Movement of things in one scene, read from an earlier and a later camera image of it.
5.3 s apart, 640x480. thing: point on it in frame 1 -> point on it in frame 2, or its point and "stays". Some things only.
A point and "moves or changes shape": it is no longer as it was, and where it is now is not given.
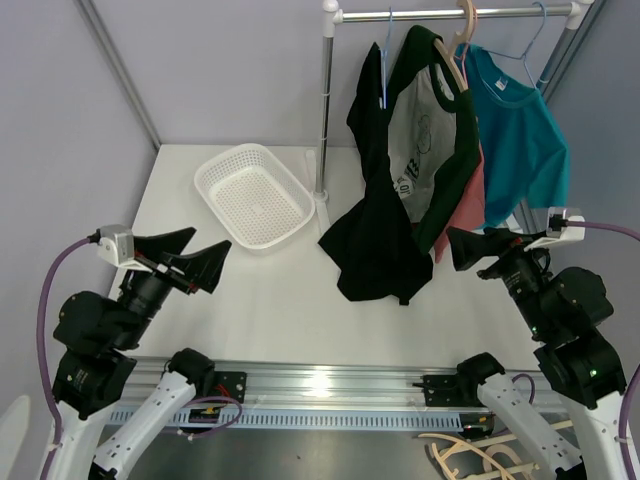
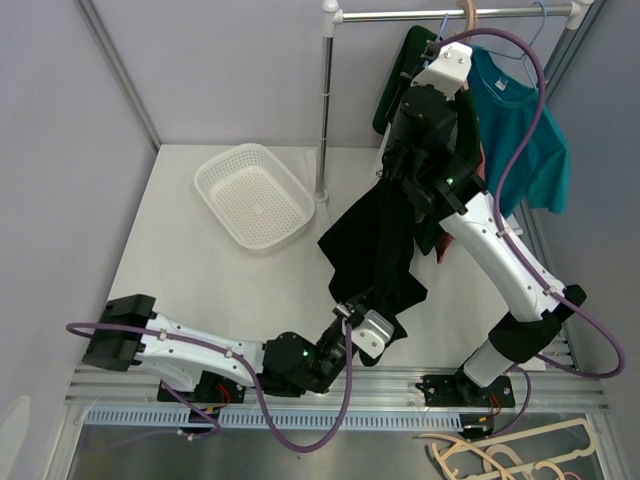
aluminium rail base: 251,387 stays
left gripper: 202,268 -> 354,309
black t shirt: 371,245 moves or changes shape
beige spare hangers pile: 491,460 stays
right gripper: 467,246 -> 406,79
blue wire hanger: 384,56 -> 442,25
